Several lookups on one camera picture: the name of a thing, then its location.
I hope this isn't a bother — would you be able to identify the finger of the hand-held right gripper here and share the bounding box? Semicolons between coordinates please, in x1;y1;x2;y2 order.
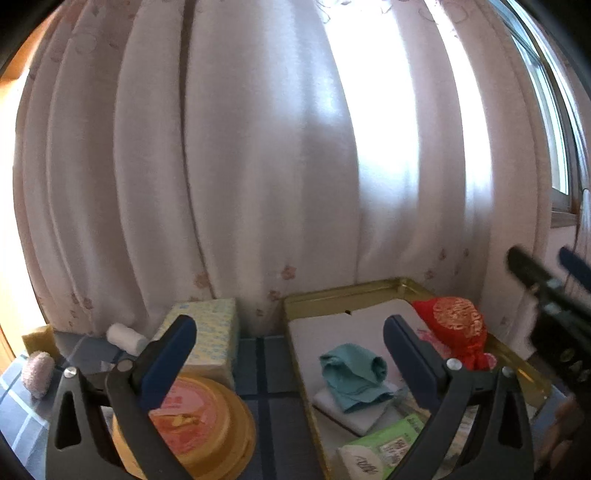
508;247;561;291
558;247;591;282

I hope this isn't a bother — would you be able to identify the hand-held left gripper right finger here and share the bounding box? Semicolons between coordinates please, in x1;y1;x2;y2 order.
383;315;536;480

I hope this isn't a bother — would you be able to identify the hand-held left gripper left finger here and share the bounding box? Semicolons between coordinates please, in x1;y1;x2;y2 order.
45;315;198;480

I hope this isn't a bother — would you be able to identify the white bandage roll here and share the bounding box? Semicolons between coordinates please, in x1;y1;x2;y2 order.
106;323;149;356

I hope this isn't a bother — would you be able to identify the red embroidered pouch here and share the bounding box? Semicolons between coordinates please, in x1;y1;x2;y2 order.
411;296;495;371

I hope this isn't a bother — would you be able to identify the teal cloth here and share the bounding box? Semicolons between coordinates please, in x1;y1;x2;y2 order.
320;344;393;413

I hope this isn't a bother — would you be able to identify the gold metal tray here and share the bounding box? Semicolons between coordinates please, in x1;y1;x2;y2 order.
283;277;552;480

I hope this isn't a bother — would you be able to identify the green tissue pack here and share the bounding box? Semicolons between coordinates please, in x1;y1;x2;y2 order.
336;413;432;480

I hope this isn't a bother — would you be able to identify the pink fluffy roll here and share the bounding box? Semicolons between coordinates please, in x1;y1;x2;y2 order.
21;352;56;400

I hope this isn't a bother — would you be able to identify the person's right hand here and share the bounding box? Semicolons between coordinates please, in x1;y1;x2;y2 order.
549;392;591;467

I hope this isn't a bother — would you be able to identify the yellow patterned tissue box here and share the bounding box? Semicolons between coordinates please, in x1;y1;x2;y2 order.
154;298;238;393

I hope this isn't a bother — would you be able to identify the round gold tin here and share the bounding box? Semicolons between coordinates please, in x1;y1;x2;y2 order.
111;374;257;480

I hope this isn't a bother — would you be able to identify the blue checked cloth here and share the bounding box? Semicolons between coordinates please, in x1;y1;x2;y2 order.
0;332;573;480

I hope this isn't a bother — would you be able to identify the yellow sponge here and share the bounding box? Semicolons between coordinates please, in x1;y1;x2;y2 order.
22;325;61;358

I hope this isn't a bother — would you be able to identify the floral cream curtain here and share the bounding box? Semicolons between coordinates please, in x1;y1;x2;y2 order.
14;0;578;342

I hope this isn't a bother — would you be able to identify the aluminium window frame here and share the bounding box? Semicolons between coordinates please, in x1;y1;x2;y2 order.
503;0;591;217

